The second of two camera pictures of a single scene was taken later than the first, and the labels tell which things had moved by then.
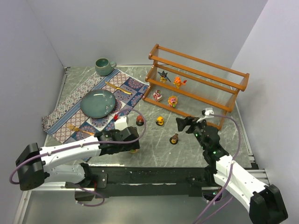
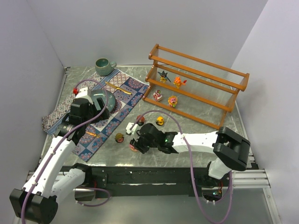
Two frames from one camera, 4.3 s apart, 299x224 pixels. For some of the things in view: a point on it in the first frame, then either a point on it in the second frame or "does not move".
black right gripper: x=189 y=126 -> x=137 y=142
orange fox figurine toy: x=177 y=81 does not move
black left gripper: x=130 y=134 -> x=98 y=108
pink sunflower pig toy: x=173 y=100 does not move
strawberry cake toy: x=157 y=96 does not move
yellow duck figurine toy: x=160 y=121 does not move
